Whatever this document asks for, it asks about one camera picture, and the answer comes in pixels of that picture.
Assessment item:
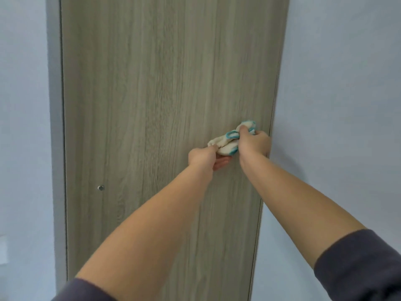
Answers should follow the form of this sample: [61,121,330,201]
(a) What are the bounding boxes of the person's left hand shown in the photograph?
[188,145,234,183]

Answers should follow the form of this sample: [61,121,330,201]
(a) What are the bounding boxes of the person's right hand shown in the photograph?
[237,125,272,170]

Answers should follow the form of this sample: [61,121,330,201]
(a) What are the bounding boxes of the beige cloth with teal edge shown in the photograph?
[207,120,258,156]

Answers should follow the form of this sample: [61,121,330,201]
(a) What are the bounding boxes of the person's left forearm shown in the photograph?
[75,163,213,301]

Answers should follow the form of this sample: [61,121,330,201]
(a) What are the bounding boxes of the person's right forearm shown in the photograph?
[241,155,367,270]

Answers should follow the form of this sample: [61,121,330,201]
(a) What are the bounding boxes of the dark grey sweater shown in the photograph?
[51,228,401,301]

